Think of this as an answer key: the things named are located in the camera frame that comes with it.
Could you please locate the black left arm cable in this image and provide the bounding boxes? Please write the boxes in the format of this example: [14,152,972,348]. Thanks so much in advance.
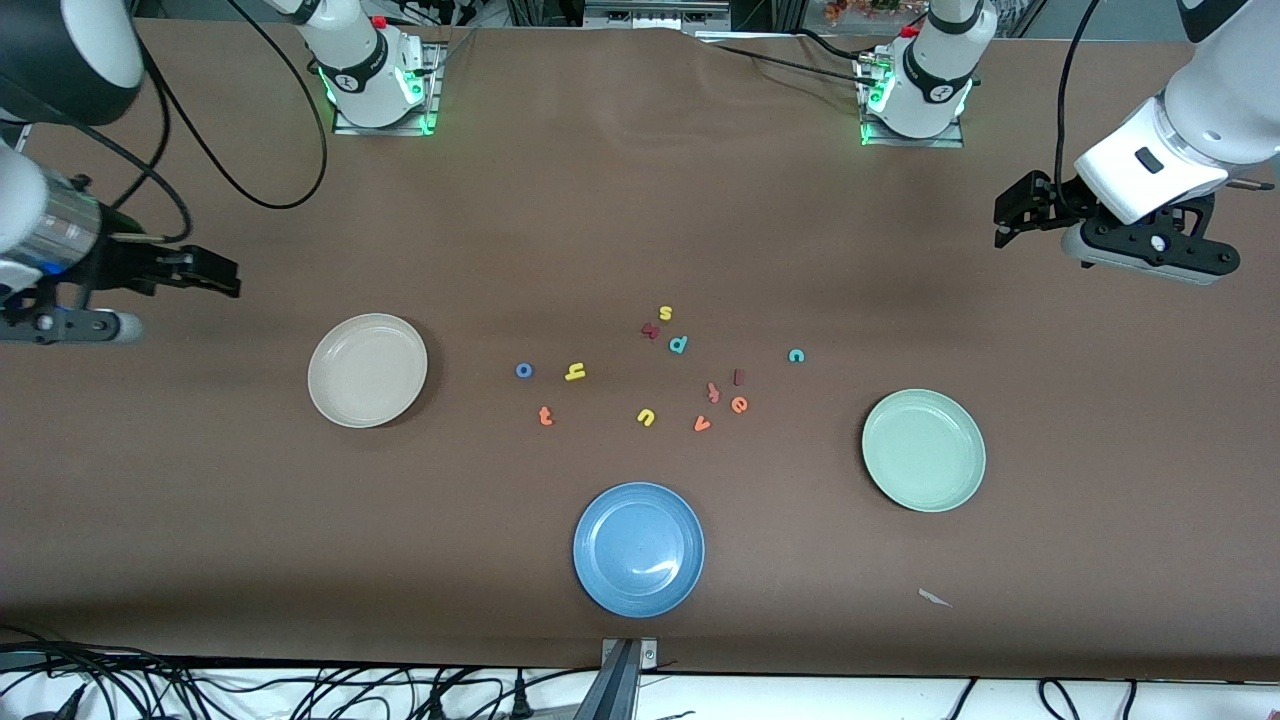
[1052,0,1113,226]

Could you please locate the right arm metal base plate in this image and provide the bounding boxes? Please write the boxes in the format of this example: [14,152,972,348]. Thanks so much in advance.
[333,40,442,136]

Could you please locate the black looped cable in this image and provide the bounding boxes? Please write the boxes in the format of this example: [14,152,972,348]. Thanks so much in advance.
[1038,678,1083,720]

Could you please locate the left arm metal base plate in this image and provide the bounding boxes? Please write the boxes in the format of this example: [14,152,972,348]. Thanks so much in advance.
[860,55,966,149]

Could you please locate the pale green plate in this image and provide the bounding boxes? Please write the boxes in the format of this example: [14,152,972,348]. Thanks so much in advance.
[861,389,987,514]

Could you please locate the brown table cover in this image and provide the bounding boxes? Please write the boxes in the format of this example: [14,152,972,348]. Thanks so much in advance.
[0,18,1280,683]

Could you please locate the beige brown plate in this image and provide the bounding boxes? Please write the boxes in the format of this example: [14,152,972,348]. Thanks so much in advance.
[307,313,429,429]

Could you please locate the grey power strip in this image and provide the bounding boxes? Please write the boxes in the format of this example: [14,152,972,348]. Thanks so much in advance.
[583,0,731,31]

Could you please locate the blue plate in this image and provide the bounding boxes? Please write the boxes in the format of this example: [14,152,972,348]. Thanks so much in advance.
[573,482,706,619]

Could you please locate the tangled black cable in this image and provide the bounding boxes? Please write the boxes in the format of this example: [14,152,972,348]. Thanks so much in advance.
[0,625,331,720]

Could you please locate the orange artificial flowers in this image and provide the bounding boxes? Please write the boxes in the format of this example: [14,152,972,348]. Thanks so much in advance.
[825,0,926,23]

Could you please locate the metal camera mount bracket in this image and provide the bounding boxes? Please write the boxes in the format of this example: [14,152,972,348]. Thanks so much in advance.
[575,637,659,720]

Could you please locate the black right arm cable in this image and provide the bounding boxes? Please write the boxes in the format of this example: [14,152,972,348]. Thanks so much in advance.
[30,0,329,311]

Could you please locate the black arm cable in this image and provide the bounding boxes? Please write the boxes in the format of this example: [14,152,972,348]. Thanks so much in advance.
[1052,0,1113,226]
[30,0,329,311]

